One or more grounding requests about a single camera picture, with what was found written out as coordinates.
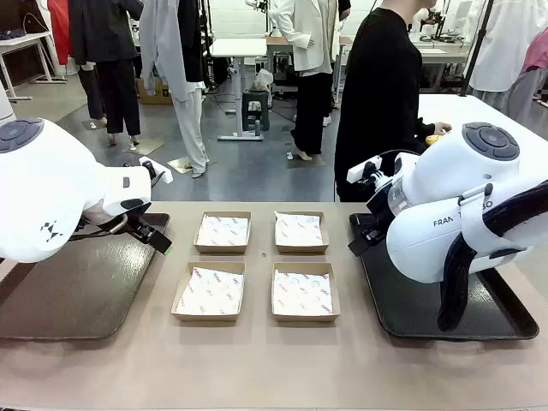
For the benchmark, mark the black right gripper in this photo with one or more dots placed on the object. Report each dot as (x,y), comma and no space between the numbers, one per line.
(380,212)

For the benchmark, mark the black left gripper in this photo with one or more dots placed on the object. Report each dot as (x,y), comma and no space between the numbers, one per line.
(137,210)

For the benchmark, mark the kraft cardboard tray box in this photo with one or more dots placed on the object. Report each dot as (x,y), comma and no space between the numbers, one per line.
(304,318)
(299,249)
(222,249)
(205,317)

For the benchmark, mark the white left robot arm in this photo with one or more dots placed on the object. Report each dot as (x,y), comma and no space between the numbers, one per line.
(43,192)

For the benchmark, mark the person's right forearm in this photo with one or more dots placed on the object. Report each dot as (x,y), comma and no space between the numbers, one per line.
(424,132)

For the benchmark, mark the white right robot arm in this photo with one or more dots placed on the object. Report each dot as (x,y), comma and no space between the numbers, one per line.
(449,180)

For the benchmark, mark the dark brown woodgrain tray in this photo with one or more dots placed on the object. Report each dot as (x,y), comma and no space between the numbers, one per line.
(85,291)

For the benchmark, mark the person's right hand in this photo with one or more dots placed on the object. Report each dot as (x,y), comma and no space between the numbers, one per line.
(442,127)

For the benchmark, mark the person in black cardigan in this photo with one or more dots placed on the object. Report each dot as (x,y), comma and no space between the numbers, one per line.
(377,107)

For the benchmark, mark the brown cardboard carton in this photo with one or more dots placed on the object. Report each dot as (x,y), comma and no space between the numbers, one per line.
(158,95)

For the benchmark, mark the grey plastic stool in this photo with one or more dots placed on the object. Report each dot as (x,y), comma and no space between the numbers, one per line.
(256,111)

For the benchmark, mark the large white table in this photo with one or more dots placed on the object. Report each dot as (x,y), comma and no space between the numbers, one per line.
(471,111)

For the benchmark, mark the white plastic bag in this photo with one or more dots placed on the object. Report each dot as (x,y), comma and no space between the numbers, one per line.
(262,80)

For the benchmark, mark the grey hanging shirt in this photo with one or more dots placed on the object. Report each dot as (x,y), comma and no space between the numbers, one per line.
(162,43)

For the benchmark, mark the black hanging garment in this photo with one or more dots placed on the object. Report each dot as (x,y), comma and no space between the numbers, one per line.
(190,43)

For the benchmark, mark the grey background workbench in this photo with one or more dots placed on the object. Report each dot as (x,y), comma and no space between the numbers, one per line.
(441,53)

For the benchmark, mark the mannequin white blazer black trousers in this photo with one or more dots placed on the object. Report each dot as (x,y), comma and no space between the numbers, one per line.
(306,43)

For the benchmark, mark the mannequin in black outfit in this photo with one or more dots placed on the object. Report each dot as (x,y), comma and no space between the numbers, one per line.
(107,43)

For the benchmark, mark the white rounded floor unit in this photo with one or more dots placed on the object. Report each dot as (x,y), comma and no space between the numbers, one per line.
(5,103)

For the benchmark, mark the white height-adjustable desk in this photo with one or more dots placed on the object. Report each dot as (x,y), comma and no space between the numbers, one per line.
(240,47)

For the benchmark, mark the black stand pole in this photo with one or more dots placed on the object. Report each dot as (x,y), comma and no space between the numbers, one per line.
(473,60)

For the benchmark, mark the background robot on workbench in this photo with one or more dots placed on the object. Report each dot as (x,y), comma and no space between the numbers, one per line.
(432,23)

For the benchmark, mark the red hanging garment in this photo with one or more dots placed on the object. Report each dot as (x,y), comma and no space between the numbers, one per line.
(60,30)

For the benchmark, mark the white hanging garment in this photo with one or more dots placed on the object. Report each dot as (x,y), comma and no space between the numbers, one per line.
(505,51)

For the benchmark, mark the white side table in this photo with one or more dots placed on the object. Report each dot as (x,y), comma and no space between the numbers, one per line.
(25,40)

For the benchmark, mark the pink hanging garment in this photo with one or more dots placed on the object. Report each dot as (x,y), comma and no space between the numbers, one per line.
(537,53)

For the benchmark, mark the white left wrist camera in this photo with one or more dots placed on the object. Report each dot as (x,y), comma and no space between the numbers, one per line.
(160,173)

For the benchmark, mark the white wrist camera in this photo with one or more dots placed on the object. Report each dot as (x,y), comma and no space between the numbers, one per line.
(160,173)
(361,171)

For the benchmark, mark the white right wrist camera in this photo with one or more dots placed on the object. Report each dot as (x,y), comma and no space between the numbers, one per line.
(361,171)

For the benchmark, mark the gold mannequin base plate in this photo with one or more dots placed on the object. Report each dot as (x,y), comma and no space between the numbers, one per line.
(147,147)
(180,164)

